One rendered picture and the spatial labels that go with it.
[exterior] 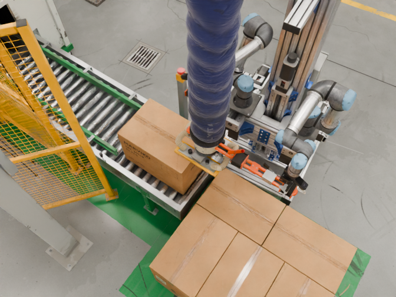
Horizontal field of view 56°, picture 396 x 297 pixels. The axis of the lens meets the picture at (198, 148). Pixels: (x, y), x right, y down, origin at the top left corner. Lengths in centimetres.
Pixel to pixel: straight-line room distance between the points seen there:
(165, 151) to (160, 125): 23
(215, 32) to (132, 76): 293
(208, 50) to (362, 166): 273
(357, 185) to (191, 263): 190
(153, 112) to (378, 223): 229
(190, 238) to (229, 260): 33
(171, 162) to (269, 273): 106
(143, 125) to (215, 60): 131
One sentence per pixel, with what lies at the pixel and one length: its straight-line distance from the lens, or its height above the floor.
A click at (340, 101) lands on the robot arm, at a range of 225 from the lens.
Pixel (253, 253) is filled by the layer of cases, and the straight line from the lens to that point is 289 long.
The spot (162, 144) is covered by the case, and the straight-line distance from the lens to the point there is 276.
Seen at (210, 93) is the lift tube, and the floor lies 185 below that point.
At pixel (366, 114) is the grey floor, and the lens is 444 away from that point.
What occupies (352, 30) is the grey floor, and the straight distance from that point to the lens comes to 524.
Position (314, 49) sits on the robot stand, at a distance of 246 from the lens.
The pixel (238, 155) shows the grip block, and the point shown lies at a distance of 237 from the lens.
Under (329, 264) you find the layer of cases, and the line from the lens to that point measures 300.
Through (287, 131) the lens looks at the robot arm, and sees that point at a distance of 213.
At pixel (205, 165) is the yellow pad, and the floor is 113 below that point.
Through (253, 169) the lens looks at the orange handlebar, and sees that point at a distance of 234.
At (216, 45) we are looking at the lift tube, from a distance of 161.
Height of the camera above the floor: 332
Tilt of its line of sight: 61 degrees down
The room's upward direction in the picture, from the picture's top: straight up
